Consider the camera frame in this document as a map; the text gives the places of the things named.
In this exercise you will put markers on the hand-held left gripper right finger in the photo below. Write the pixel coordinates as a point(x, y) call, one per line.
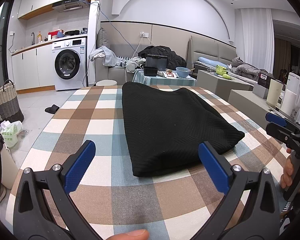
point(213, 167)

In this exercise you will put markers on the person's right hand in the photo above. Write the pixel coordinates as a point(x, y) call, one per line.
point(287, 172)

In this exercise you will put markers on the white curtain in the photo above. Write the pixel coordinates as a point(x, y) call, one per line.
point(257, 40)

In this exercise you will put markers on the woven laundry basket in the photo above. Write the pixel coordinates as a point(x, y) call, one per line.
point(7, 105)

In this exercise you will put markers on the black jacket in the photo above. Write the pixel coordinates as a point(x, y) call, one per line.
point(176, 58)

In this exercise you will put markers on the grey clothes pile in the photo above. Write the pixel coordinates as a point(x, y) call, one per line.
point(110, 57)

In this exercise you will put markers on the white appliance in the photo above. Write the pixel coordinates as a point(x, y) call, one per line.
point(292, 95)

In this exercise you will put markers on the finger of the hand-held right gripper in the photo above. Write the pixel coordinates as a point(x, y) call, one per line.
point(275, 118)
point(277, 131)

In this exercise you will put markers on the beige ottoman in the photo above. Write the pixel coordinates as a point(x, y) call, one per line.
point(247, 100)
point(210, 82)

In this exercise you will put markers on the white washing machine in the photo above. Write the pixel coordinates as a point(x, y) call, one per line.
point(77, 81)

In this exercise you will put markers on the checked tablecloth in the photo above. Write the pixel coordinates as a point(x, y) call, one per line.
point(95, 120)

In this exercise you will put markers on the steel range hood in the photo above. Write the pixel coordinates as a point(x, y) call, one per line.
point(72, 5)

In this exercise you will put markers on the red box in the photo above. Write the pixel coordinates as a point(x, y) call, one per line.
point(53, 35)

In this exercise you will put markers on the black pan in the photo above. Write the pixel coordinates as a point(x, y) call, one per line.
point(72, 32)

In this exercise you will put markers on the cream plastic canister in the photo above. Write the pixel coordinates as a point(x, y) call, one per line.
point(274, 92)

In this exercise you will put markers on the snack wrappers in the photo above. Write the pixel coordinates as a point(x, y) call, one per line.
point(167, 73)

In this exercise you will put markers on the white green plastic bag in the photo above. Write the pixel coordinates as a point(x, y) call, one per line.
point(11, 132)

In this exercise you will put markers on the dark glass door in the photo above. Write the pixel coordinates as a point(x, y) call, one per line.
point(3, 30)

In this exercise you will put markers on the person's left hand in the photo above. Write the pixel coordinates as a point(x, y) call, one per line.
point(130, 235)

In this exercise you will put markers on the black cardboard box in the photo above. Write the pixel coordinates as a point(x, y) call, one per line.
point(265, 78)

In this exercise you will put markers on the black plastic container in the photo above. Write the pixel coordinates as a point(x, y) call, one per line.
point(150, 71)

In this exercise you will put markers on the black white striped cloth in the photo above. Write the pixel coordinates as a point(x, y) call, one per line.
point(288, 207)

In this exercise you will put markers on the white wall outlet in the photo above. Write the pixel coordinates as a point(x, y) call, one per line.
point(143, 34)

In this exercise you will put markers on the white base cabinets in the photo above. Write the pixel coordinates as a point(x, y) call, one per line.
point(30, 70)

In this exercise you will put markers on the white trash bin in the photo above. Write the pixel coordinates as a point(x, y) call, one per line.
point(7, 165)

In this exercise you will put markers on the grey blanket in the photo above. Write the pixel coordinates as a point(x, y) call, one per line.
point(247, 68)

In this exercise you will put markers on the black slipper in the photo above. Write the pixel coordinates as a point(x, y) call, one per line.
point(52, 108)

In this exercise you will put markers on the small table teal cloth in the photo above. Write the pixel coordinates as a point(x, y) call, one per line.
point(165, 81)

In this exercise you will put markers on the green toy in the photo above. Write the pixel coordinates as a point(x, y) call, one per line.
point(222, 70)

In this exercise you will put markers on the black kitchen faucet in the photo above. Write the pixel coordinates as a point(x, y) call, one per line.
point(33, 38)

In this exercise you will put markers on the black knit sweater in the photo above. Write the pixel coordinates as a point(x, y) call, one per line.
point(170, 120)

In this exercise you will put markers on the grey box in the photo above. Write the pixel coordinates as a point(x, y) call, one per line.
point(260, 91)

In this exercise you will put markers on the grey cushion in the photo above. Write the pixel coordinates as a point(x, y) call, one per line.
point(103, 37)

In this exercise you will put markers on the white round stool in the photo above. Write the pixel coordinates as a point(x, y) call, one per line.
point(106, 82)

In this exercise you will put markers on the light blue pillow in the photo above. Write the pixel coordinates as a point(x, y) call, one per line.
point(211, 62)

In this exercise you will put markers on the brown curtain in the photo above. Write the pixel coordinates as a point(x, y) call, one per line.
point(285, 52)

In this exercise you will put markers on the yellow bottle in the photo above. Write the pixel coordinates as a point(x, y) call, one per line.
point(39, 38)

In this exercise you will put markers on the black monitor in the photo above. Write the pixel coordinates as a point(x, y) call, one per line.
point(156, 63)

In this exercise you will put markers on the beige upholstered sofa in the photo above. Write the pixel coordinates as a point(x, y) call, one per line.
point(170, 37)

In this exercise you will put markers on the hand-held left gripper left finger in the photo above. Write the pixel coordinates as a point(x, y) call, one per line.
point(81, 166)

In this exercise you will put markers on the light blue bowl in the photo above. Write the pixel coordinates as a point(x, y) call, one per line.
point(182, 73)

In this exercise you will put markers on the blue plastic basin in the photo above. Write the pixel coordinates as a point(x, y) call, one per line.
point(61, 35)

